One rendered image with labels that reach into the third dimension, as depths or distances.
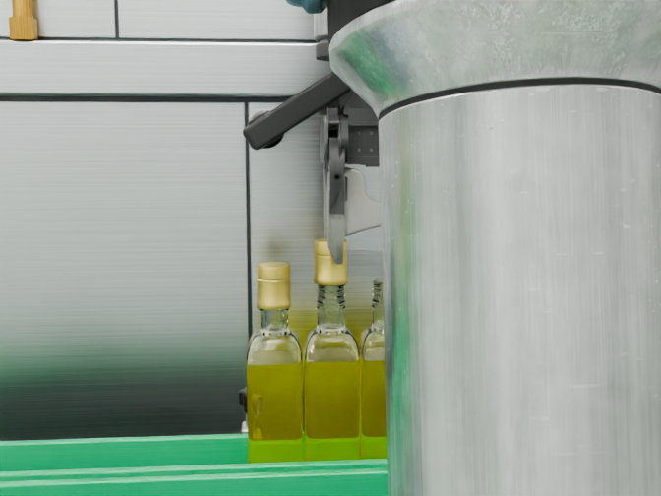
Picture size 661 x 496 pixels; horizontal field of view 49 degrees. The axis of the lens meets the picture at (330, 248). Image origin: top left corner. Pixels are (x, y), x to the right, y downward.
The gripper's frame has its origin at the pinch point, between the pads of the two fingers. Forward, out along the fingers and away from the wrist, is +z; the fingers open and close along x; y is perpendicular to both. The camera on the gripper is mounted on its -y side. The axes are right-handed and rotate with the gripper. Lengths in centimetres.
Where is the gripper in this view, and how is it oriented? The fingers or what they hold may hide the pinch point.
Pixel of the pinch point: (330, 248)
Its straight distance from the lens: 73.1
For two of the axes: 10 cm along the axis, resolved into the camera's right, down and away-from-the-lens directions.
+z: 0.0, 9.9, 1.5
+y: 10.0, -0.1, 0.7
